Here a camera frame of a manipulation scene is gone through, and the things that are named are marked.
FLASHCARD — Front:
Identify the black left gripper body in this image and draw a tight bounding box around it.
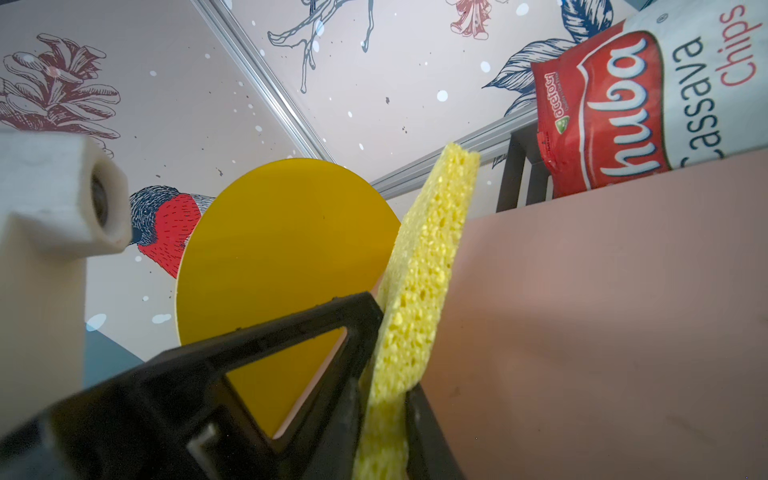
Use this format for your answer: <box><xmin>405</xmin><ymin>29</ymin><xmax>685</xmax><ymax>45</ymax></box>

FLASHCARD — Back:
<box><xmin>1</xmin><ymin>359</ymin><xmax>300</xmax><ymax>479</ymax></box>

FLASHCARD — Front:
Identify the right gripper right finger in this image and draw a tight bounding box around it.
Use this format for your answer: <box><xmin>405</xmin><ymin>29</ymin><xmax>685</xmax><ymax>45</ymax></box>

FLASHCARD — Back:
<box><xmin>405</xmin><ymin>384</ymin><xmax>465</xmax><ymax>480</ymax></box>

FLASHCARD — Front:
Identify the red cassava chips bag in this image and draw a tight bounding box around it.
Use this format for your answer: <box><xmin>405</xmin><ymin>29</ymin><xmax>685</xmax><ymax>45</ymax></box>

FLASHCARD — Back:
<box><xmin>532</xmin><ymin>1</ymin><xmax>767</xmax><ymax>197</ymax></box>

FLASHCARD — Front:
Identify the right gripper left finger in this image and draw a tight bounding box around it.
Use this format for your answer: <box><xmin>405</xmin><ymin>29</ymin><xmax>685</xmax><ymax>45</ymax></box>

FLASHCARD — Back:
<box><xmin>302</xmin><ymin>378</ymin><xmax>362</xmax><ymax>480</ymax></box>

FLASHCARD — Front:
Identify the yellow sponge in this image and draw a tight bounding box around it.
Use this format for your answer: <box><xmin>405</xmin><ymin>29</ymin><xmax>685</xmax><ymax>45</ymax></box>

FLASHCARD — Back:
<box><xmin>352</xmin><ymin>144</ymin><xmax>481</xmax><ymax>479</ymax></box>

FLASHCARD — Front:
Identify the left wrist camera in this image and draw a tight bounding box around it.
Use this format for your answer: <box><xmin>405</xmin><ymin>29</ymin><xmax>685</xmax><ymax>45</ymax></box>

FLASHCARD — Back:
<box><xmin>1</xmin><ymin>131</ymin><xmax>132</xmax><ymax>434</ymax></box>

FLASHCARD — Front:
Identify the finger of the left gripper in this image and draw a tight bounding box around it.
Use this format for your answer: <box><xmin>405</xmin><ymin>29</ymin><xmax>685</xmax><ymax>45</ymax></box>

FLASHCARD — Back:
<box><xmin>139</xmin><ymin>292</ymin><xmax>383</xmax><ymax>456</ymax></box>

